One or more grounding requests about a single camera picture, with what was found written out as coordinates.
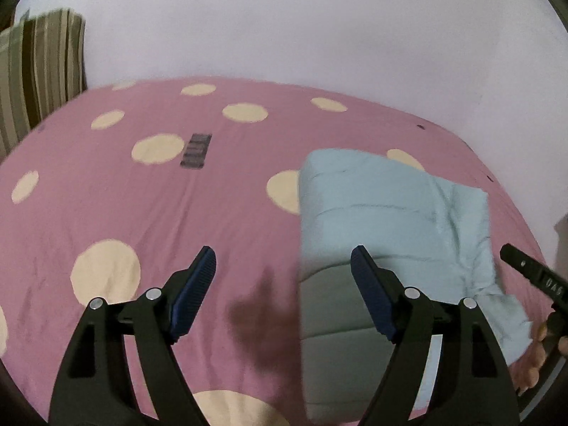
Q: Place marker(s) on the striped curtain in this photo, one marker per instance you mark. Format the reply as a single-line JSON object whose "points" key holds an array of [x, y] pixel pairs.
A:
{"points": [[42, 68]]}

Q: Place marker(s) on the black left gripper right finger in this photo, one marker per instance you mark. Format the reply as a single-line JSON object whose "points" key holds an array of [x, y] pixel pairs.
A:
{"points": [[472, 385]]}

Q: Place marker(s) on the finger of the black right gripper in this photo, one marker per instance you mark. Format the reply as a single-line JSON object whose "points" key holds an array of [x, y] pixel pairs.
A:
{"points": [[540, 276]]}

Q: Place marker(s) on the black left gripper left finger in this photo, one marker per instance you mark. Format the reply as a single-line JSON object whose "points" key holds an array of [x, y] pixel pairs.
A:
{"points": [[94, 385]]}

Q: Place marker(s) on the right hand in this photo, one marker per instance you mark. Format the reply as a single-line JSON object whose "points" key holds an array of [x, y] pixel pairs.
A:
{"points": [[538, 356]]}

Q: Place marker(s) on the pink polka dot bedsheet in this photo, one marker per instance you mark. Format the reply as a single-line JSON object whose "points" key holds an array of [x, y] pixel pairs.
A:
{"points": [[123, 186]]}

